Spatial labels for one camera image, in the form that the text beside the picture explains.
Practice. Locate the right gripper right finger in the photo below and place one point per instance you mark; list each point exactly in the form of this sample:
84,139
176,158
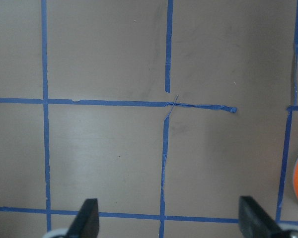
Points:
254,222

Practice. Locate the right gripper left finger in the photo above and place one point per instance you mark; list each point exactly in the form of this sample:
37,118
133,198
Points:
84,225

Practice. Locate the brown paper table cover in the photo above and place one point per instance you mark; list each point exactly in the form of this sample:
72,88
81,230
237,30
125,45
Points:
166,111

